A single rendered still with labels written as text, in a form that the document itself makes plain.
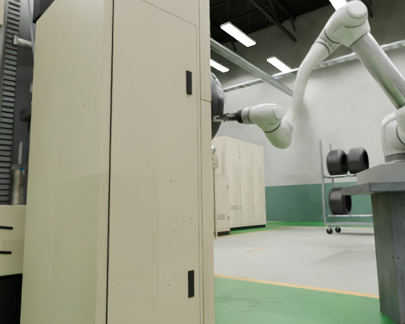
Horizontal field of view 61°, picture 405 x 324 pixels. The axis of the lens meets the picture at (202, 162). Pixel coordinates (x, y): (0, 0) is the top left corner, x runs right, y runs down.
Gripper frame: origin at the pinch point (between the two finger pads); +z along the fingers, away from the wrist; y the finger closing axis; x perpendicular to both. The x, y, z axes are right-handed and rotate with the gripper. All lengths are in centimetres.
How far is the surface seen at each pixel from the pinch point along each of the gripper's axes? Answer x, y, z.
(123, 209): 42, 91, -59
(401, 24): -517, -1102, 258
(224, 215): 114, -386, 342
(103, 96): 14, 97, -54
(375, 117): -203, -1086, 319
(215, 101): -9.7, 0.7, 2.6
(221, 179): 41, -378, 350
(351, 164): -7, -532, 152
